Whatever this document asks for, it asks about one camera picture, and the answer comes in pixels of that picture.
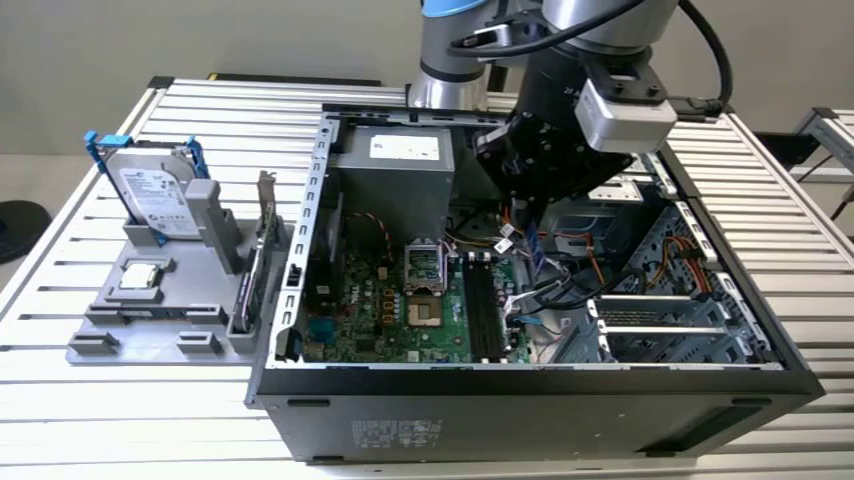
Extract silver slatted disk bay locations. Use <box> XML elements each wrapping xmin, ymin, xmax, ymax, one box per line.
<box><xmin>590</xmin><ymin>293</ymin><xmax>762</xmax><ymax>364</ymax></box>

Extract grey power supply unit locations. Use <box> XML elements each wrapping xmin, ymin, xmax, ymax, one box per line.
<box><xmin>330</xmin><ymin>124</ymin><xmax>459</xmax><ymax>241</ymax></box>

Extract black RAM slot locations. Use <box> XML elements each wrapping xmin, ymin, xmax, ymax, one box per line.
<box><xmin>465</xmin><ymin>252</ymin><xmax>482</xmax><ymax>362</ymax></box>
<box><xmin>487</xmin><ymin>252</ymin><xmax>507</xmax><ymax>362</ymax></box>
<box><xmin>479</xmin><ymin>252</ymin><xmax>499</xmax><ymax>362</ymax></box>
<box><xmin>471</xmin><ymin>252</ymin><xmax>490</xmax><ymax>362</ymax></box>

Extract orange yellow power wires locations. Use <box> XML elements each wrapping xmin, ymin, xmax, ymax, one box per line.
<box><xmin>663</xmin><ymin>234</ymin><xmax>715</xmax><ymax>301</ymax></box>

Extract grey parts rack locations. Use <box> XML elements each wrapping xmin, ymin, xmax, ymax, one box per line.
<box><xmin>63</xmin><ymin>169</ymin><xmax>299</xmax><ymax>369</ymax></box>

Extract silver cable connector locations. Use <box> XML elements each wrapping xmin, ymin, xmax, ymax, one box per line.
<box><xmin>463</xmin><ymin>24</ymin><xmax>515</xmax><ymax>50</ymax></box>

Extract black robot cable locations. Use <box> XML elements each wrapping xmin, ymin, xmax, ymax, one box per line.
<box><xmin>446</xmin><ymin>0</ymin><xmax>735</xmax><ymax>124</ymax></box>

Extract metal socket cover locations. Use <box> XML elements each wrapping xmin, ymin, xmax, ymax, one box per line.
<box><xmin>405</xmin><ymin>238</ymin><xmax>447</xmax><ymax>296</ymax></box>

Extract white tagged wire bundle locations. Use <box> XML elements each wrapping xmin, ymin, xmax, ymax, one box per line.
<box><xmin>443</xmin><ymin>222</ymin><xmax>579</xmax><ymax>281</ymax></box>

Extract black PC case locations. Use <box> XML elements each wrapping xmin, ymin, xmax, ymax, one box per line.
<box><xmin>243</xmin><ymin>102</ymin><xmax>829</xmax><ymax>464</ymax></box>

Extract thin orange wire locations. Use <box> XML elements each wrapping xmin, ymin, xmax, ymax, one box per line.
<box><xmin>546</xmin><ymin>219</ymin><xmax>607</xmax><ymax>284</ymax></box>

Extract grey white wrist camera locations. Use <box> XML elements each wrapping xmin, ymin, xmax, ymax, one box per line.
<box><xmin>574</xmin><ymin>74</ymin><xmax>679</xmax><ymax>151</ymax></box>

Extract silver CPU chip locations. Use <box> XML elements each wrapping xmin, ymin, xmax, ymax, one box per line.
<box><xmin>118</xmin><ymin>262</ymin><xmax>166</xmax><ymax>291</ymax></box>

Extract hard disk in blue carrier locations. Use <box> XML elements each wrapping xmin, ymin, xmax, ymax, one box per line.
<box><xmin>84</xmin><ymin>130</ymin><xmax>212</xmax><ymax>246</ymax></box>

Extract black round object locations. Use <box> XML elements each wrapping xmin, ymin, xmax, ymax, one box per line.
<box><xmin>0</xmin><ymin>199</ymin><xmax>54</xmax><ymax>265</ymax></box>

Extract black flat bar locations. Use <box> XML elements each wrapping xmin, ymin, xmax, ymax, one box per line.
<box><xmin>206</xmin><ymin>73</ymin><xmax>383</xmax><ymax>85</ymax></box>

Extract red black twisted wire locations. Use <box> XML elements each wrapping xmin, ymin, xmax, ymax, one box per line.
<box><xmin>343</xmin><ymin>210</ymin><xmax>397</xmax><ymax>265</ymax></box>

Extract green motherboard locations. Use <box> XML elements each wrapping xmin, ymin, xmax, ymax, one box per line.
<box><xmin>299</xmin><ymin>244</ymin><xmax>535</xmax><ymax>364</ymax></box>

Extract metal slat side table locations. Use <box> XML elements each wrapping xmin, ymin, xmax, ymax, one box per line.
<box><xmin>786</xmin><ymin>105</ymin><xmax>854</xmax><ymax>184</ymax></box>

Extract graphics card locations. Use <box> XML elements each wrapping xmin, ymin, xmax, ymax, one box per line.
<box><xmin>234</xmin><ymin>169</ymin><xmax>282</xmax><ymax>334</ymax></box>

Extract CPU socket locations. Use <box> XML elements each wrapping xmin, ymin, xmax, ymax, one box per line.
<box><xmin>406</xmin><ymin>294</ymin><xmax>447</xmax><ymax>329</ymax></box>

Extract metal disk bay cage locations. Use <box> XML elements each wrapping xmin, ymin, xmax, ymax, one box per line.
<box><xmin>533</xmin><ymin>169</ymin><xmax>669</xmax><ymax>251</ymax></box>

